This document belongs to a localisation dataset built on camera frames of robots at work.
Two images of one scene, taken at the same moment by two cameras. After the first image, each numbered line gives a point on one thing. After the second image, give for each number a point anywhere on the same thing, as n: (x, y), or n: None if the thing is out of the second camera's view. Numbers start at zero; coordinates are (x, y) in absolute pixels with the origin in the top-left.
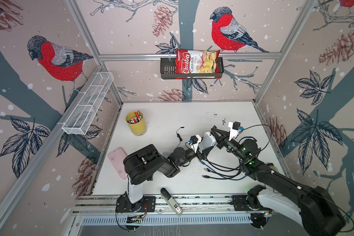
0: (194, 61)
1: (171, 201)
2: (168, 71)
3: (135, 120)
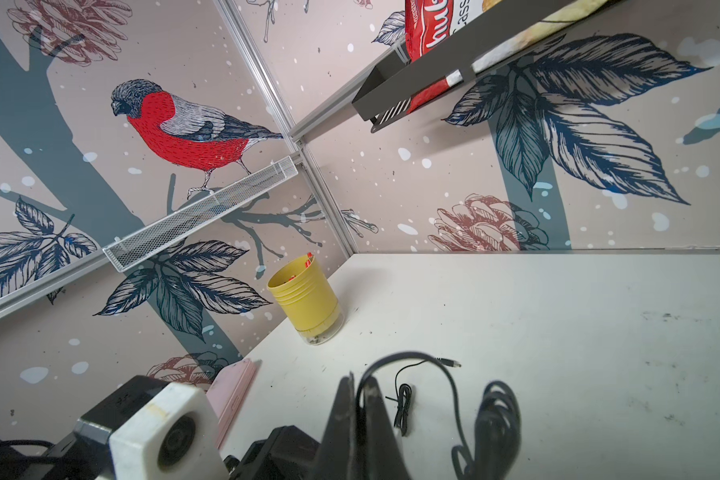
0: (430, 23)
1: None
2: (387, 97)
3: (308, 300)
